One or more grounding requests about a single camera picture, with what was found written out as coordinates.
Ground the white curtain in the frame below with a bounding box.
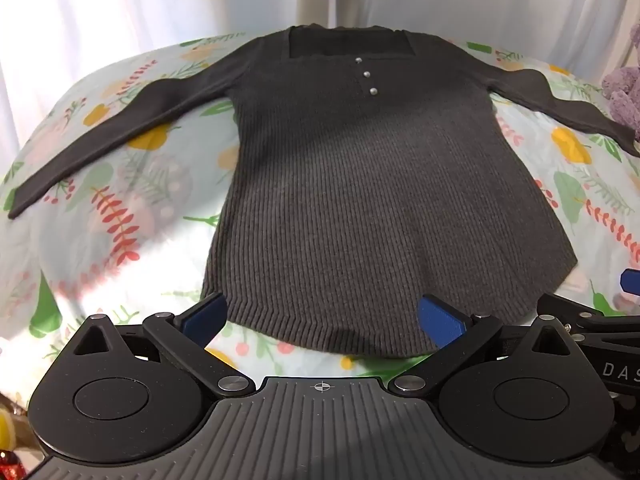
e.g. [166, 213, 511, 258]
[0, 0, 640, 131]

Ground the purple plush toy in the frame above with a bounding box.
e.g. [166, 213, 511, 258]
[601, 25, 640, 142]

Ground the yellow round object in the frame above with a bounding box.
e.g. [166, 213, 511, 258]
[0, 405, 21, 453]

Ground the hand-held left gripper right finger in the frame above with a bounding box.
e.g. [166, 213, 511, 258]
[389, 294, 581, 395]

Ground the floral printed bedsheet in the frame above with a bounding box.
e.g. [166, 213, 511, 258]
[0, 31, 640, 411]

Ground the red shiny object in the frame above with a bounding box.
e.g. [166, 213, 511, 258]
[0, 451, 27, 480]

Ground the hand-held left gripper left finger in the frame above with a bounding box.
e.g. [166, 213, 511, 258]
[64, 292, 253, 396]

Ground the dark grey ribbed sweater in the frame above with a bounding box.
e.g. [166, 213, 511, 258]
[7, 23, 640, 359]

